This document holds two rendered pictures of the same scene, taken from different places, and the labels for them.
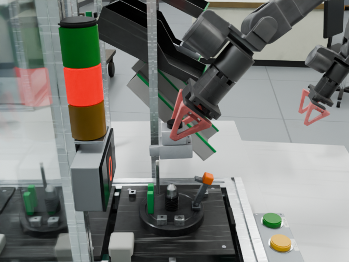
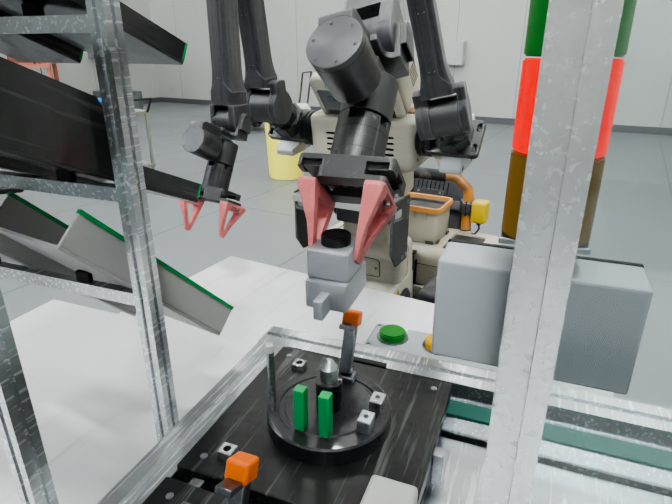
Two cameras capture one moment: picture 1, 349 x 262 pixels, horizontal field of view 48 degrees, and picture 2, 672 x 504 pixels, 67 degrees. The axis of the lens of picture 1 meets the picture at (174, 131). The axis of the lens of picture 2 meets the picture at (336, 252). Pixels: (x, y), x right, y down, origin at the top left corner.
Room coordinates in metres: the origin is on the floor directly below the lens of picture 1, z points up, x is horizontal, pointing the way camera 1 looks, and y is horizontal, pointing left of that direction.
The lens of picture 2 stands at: (0.50, 0.44, 1.36)
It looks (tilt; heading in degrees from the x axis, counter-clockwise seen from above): 22 degrees down; 292
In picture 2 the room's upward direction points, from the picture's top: straight up
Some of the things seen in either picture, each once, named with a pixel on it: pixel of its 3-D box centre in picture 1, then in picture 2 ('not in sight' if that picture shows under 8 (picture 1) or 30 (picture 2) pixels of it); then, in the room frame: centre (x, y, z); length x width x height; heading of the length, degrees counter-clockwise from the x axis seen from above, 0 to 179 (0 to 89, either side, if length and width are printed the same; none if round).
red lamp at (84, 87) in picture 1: (83, 82); (564, 105); (0.50, 0.12, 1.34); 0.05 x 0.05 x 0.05
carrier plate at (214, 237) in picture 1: (171, 219); (329, 425); (0.69, 0.01, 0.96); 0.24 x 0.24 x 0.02; 1
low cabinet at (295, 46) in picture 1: (254, 21); not in sight; (6.27, -1.25, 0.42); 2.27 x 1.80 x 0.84; 173
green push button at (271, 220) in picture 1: (271, 221); (392, 336); (0.68, -0.21, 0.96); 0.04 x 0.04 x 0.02
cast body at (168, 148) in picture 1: (170, 138); (333, 269); (0.68, 0.01, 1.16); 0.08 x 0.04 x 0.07; 91
